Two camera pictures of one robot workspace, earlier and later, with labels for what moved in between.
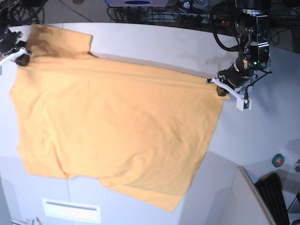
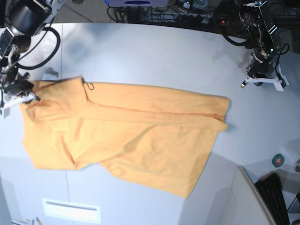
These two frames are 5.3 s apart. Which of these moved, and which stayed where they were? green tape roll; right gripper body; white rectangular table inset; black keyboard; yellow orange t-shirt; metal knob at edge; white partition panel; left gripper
Moved: left gripper; right gripper body; yellow orange t-shirt
Stayed: green tape roll; black keyboard; metal knob at edge; white rectangular table inset; white partition panel
